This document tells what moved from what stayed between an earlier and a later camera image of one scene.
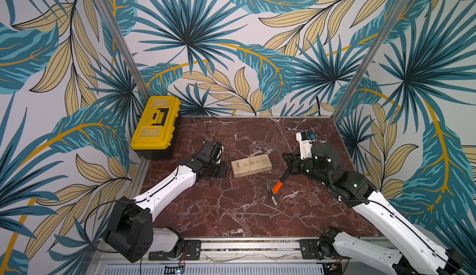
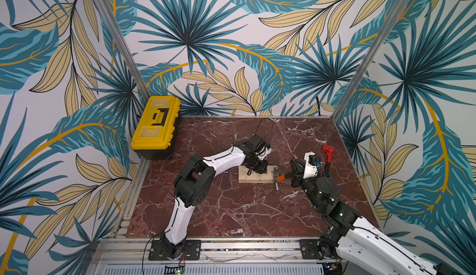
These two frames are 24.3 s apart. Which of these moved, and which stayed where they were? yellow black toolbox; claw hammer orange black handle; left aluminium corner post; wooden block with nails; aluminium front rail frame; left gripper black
Moved: left gripper black; wooden block with nails; claw hammer orange black handle
Stayed: aluminium front rail frame; left aluminium corner post; yellow black toolbox
